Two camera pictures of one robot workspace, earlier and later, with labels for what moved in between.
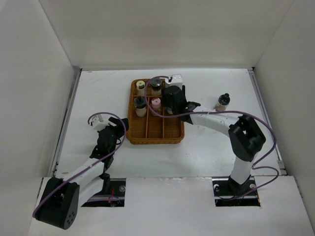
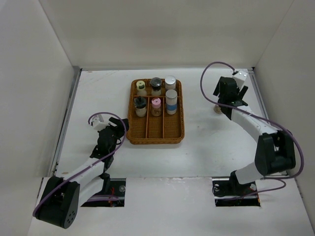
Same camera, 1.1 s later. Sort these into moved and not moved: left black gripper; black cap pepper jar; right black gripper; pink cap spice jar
Moved: right black gripper
Not moved: left black gripper; black cap pepper jar; pink cap spice jar
